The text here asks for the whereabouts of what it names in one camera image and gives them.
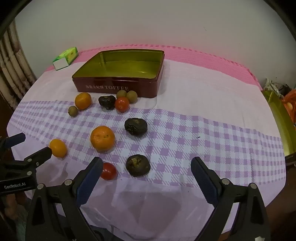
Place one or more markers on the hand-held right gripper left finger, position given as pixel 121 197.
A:
pixel 89 183

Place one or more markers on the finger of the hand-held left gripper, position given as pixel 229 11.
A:
pixel 16 139
pixel 42 154

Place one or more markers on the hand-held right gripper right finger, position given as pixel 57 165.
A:
pixel 208 183

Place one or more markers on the large orange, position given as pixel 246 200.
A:
pixel 102 138

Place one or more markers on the dark wrinkled fruit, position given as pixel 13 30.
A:
pixel 135 126
pixel 138 165
pixel 106 102

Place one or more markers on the small brown round fruit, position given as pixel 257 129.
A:
pixel 73 111

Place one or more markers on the red tin box gold inside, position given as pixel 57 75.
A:
pixel 129 67

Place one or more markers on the small orange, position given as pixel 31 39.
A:
pixel 58 148
pixel 83 101

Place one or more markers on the red tomato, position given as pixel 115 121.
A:
pixel 122 104
pixel 110 171

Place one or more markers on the pink purple checked tablecloth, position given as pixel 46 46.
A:
pixel 185 115

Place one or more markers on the bamboo print curtain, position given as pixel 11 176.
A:
pixel 11 64

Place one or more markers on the gold tin lid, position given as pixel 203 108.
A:
pixel 277 120

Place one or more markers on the green fruit by tin left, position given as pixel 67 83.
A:
pixel 121 94

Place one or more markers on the green fruit by tin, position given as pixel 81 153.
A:
pixel 132 96
pixel 121 94

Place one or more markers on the green fruit by tin right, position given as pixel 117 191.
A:
pixel 132 96

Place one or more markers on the green tissue box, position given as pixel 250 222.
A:
pixel 68 54

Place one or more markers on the crumpled wrapper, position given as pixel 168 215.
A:
pixel 270 86

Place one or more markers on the orange plastic bag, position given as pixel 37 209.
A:
pixel 290 99

